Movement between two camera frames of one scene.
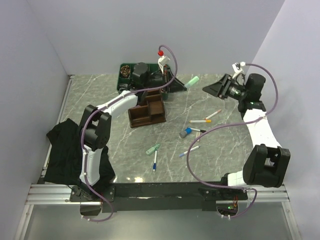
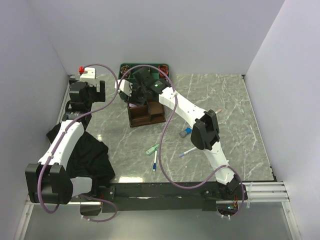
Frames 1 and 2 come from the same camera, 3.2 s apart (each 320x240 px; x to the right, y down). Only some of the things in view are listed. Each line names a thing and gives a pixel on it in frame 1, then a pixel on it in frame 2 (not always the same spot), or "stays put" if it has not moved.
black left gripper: x=175 y=86 -> x=99 y=96
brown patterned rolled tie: x=125 y=71 stays put
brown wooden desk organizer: x=153 y=112 stays put
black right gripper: x=213 y=89 -> x=137 y=101
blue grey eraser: x=187 y=131 stays put
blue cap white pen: x=155 y=160 stays put
